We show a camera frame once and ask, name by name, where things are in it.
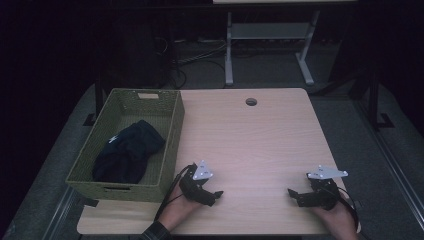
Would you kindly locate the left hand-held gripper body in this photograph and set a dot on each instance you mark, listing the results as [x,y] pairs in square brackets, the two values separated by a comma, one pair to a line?
[195,188]

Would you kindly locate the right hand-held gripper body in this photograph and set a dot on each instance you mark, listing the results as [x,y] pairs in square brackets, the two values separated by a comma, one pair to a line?
[321,195]

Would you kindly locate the green woven basket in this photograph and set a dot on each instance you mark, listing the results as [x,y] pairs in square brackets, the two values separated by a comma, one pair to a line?
[156,128]

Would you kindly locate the black beanie hat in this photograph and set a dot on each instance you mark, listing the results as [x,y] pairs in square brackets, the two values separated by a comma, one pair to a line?
[126,156]

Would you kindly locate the person's left hand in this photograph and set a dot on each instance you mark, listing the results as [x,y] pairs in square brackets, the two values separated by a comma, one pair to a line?
[176,210]

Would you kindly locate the person's right hand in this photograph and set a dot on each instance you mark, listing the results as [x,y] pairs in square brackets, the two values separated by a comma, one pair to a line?
[340,220]

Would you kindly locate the black metal frame post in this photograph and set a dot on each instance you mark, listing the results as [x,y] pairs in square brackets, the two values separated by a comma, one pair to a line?
[98,100]
[375,100]

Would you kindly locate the white metal table frame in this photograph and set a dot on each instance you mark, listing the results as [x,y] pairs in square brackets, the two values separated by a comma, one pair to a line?
[270,31]

